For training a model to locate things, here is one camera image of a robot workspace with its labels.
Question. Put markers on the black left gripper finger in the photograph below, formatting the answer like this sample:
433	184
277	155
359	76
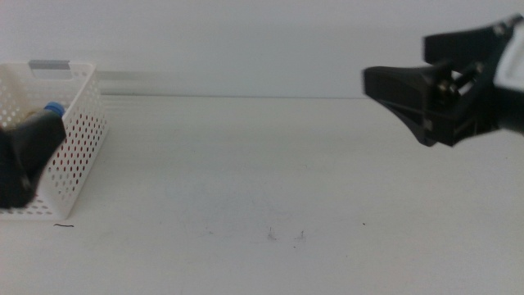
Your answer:
39	143

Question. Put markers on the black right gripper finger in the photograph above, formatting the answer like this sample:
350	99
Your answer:
462	45
401	90

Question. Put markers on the clear water bottle blue cap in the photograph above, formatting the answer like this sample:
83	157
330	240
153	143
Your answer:
55	108

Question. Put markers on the white perforated plastic basket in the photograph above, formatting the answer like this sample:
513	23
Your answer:
84	82

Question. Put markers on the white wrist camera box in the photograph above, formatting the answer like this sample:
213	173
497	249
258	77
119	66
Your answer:
511	65

